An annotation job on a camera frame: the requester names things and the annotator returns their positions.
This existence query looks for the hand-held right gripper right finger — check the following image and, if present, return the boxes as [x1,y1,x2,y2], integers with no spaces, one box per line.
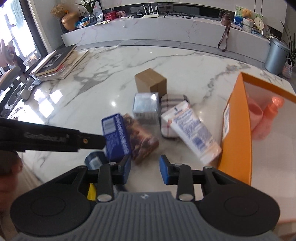
[159,154,250,201]

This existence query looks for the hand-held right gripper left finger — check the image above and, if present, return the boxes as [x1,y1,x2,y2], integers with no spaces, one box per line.
[55,154,132,202]

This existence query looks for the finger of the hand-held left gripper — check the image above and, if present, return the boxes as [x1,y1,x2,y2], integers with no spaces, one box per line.
[79,132,107,153]

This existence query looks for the round blue tin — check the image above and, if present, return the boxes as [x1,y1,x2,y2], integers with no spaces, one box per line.
[84,151,109,171]

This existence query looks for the dark blue printed box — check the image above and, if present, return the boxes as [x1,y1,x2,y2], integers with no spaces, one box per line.
[101,113,133,163]

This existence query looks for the yellow soft item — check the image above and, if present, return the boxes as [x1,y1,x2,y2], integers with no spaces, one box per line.
[87,183,97,201]

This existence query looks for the orange storage box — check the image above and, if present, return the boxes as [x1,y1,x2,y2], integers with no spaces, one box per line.
[217,71,296,232]

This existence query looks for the brown cardboard box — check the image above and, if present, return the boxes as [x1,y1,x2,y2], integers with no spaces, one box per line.
[134,68,167,96]

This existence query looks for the person's left hand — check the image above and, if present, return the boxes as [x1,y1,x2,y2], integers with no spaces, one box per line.
[0,150,23,210]

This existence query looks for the white box with blue print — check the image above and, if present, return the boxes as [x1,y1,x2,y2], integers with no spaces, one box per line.
[161,101,223,165]

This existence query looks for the black remote control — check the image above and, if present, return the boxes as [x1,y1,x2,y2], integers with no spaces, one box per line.
[21,77,36,103]

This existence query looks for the chair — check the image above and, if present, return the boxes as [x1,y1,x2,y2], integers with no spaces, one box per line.
[0,66,22,103]

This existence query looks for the plaid zip case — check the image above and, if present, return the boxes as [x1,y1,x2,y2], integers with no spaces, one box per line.
[159,94,189,140]

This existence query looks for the stack of books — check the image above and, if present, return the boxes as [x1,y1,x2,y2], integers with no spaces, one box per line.
[29,44,90,81]

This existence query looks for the pink cup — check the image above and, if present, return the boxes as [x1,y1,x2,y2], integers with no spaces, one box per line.
[246,97,264,131]

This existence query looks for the pink bottle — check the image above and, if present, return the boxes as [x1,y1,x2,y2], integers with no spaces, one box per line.
[252,96,285,140]

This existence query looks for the snack packets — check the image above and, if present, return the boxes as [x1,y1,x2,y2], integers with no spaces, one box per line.
[75,17,92,29]

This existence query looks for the golden vase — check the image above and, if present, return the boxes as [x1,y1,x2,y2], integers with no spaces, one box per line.
[60,11,80,32]

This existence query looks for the plant in glass vase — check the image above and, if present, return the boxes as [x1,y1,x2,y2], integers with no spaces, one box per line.
[74,0,99,25]

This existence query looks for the dried flower bunch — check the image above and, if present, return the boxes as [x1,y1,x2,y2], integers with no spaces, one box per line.
[50,4,68,18]

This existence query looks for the white marble cabinet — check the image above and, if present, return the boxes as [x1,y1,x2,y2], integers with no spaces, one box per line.
[61,14,271,63]

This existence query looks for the white router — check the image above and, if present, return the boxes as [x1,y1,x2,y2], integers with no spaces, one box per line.
[142,4,160,18]

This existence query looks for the woven basket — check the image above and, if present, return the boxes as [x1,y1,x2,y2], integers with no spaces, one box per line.
[282,58,294,80]

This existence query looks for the grey trash can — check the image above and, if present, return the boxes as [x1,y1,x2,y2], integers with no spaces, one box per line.
[265,38,290,75]

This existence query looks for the round paper fan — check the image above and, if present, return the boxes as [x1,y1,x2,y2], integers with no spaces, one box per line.
[254,17,265,32]

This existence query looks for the green potted plant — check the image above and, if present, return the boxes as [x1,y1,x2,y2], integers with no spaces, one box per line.
[280,20,296,61]

